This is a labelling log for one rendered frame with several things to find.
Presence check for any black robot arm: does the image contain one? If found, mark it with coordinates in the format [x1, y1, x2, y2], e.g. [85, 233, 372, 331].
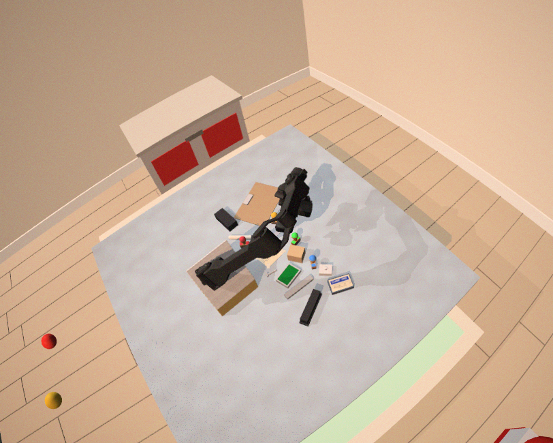
[195, 167, 313, 291]

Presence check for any peach stamp pad tin with blue label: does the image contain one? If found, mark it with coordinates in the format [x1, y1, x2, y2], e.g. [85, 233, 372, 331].
[327, 273, 354, 295]

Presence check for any cream card taped to table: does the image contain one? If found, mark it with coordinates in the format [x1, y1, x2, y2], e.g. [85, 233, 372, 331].
[256, 249, 286, 268]

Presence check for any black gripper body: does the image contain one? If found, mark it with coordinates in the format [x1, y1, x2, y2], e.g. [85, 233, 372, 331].
[275, 201, 294, 234]

